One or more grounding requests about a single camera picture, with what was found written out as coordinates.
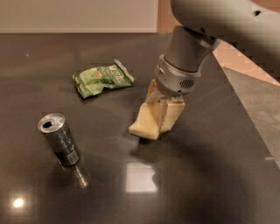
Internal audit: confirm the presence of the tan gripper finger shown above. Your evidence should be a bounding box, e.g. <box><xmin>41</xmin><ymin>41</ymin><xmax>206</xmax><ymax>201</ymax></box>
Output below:
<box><xmin>159</xmin><ymin>97</ymin><xmax>184</xmax><ymax>133</ymax></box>
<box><xmin>145</xmin><ymin>80</ymin><xmax>163</xmax><ymax>103</ymax></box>

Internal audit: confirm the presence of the green jalapeno chip bag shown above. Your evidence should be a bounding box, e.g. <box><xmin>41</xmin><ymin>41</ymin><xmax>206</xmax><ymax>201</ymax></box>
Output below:
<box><xmin>73</xmin><ymin>59</ymin><xmax>134</xmax><ymax>99</ymax></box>

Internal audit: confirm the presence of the yellow sponge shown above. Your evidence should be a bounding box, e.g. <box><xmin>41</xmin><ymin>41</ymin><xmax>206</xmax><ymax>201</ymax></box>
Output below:
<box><xmin>128</xmin><ymin>99</ymin><xmax>186</xmax><ymax>141</ymax></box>

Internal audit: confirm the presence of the dark aluminium drink can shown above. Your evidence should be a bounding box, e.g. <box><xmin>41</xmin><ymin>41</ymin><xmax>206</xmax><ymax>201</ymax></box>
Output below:
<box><xmin>38</xmin><ymin>113</ymin><xmax>80</xmax><ymax>166</ymax></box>

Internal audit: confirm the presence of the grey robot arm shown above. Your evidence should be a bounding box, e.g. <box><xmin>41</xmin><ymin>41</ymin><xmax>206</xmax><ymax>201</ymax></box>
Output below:
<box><xmin>146</xmin><ymin>0</ymin><xmax>280</xmax><ymax>138</ymax></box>

